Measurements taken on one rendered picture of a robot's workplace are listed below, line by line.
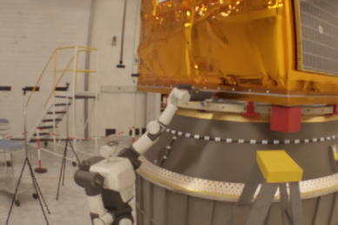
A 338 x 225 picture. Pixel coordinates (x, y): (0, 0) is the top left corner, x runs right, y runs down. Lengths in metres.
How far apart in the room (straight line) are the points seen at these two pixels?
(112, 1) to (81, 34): 1.57
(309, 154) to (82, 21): 8.58
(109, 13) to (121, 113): 3.28
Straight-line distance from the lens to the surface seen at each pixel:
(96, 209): 1.78
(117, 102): 10.12
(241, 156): 1.98
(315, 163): 2.11
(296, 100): 1.73
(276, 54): 1.67
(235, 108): 2.04
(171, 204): 2.18
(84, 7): 9.87
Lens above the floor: 1.83
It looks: 2 degrees down
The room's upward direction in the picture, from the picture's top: 2 degrees clockwise
